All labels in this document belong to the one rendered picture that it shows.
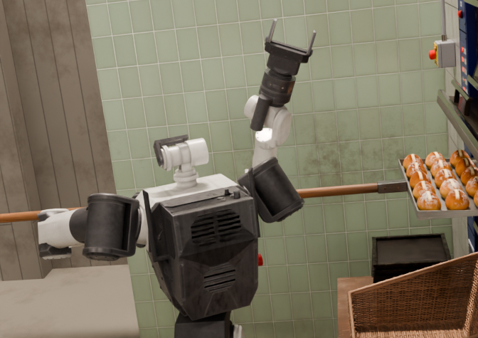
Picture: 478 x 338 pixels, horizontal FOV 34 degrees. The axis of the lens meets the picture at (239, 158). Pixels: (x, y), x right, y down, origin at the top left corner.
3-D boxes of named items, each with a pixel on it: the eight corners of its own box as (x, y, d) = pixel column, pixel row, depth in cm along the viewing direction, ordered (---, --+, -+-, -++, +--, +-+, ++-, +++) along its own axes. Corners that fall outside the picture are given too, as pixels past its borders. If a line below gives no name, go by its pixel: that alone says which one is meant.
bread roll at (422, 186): (437, 203, 229) (436, 185, 227) (413, 205, 230) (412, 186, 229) (434, 193, 238) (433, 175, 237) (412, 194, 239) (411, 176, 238)
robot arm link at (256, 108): (298, 91, 215) (287, 128, 219) (266, 76, 219) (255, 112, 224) (277, 98, 205) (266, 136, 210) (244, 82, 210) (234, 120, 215)
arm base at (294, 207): (301, 208, 210) (309, 201, 199) (261, 233, 207) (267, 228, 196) (270, 161, 212) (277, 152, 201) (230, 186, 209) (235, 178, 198)
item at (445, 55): (452, 62, 327) (451, 38, 324) (456, 66, 317) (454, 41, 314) (434, 65, 328) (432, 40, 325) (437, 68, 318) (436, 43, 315)
